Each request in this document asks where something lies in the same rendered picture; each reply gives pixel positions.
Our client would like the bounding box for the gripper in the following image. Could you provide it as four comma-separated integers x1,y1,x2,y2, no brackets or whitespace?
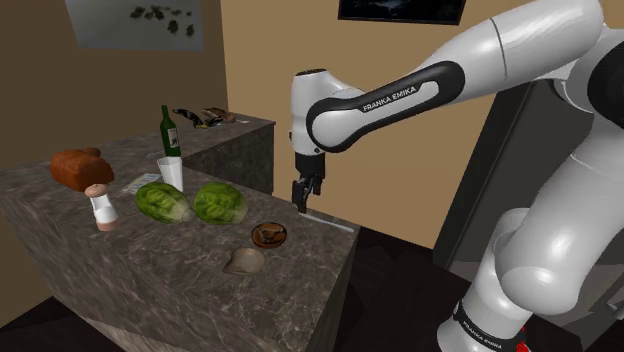
291,151,326,215

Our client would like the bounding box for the pale thin utensil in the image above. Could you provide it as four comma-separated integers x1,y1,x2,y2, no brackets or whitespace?
299,211,356,234

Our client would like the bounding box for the brown bowl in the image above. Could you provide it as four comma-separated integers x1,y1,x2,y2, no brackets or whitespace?
250,221,288,250

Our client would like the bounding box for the green lettuce head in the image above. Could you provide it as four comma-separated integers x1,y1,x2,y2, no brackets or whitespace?
192,181,250,226
134,181,197,225

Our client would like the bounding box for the beige shell-shaped dish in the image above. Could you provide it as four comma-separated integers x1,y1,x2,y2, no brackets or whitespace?
222,246,267,277

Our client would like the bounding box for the brown flat thing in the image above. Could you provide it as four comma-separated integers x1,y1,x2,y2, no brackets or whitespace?
201,106,238,125

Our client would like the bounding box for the black and yellow curved thing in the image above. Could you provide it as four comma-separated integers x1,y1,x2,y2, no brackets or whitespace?
172,107,212,130

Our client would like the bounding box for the white cup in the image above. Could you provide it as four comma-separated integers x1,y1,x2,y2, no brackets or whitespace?
156,155,185,193

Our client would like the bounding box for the green wine bottle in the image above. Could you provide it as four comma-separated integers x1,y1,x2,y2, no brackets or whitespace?
159,104,183,159

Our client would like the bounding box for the pale paper card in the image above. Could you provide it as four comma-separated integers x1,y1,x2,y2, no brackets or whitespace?
121,172,157,196

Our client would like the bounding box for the white mill with pink cap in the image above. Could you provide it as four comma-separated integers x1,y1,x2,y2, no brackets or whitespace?
84,183,122,233

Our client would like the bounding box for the brown bread loaf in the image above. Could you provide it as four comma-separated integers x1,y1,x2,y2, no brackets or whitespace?
50,147,116,193

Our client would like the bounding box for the dark wall picture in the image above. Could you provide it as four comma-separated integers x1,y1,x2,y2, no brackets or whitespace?
337,0,468,27

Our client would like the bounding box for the grey wall picture with leaves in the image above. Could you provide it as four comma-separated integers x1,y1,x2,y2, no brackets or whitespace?
64,0,205,53

